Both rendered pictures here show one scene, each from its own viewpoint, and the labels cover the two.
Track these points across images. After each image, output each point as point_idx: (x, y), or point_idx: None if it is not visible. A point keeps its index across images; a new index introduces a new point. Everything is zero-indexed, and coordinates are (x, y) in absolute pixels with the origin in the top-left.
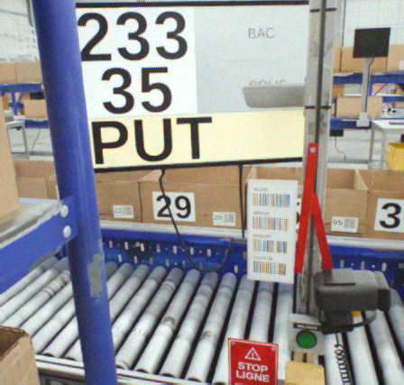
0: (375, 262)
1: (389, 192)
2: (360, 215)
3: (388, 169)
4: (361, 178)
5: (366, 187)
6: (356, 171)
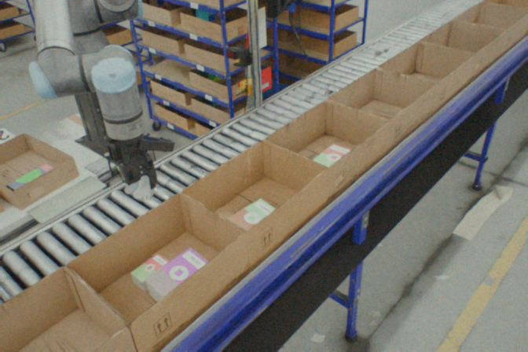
0: None
1: (317, 104)
2: None
3: (372, 133)
4: (357, 109)
5: (334, 101)
6: (379, 116)
